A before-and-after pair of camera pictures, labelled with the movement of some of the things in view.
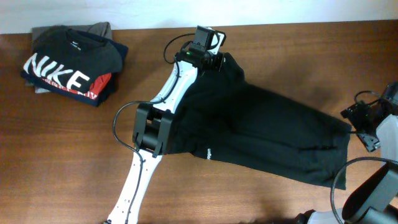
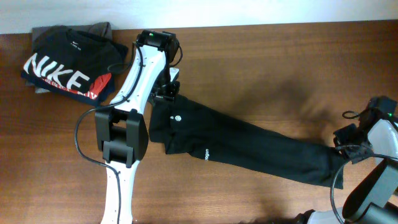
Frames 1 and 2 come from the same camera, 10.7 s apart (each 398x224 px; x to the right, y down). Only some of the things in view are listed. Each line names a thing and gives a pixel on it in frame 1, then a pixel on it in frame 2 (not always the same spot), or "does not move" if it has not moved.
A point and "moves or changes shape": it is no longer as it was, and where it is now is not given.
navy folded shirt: [82, 96] does not move
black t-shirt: [222, 118] moves or changes shape
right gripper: [354, 113] to [338, 141]
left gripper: [217, 65] to [170, 95]
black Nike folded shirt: [71, 58] does not move
